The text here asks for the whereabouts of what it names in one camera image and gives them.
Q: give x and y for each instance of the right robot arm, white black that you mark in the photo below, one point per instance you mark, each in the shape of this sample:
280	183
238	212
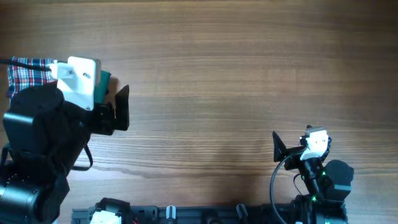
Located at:
327	185

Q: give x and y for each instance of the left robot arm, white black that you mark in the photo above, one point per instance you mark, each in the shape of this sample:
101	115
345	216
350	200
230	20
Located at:
46	135

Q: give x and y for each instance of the plaid shirt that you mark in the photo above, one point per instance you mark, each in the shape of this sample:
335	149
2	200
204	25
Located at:
27	72

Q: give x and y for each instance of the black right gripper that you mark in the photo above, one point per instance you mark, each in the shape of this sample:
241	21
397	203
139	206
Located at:
293	155

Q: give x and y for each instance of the folded dark green garment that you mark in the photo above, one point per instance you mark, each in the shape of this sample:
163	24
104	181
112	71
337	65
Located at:
101	90

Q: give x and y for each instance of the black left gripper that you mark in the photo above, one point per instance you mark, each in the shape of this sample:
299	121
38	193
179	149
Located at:
106	112

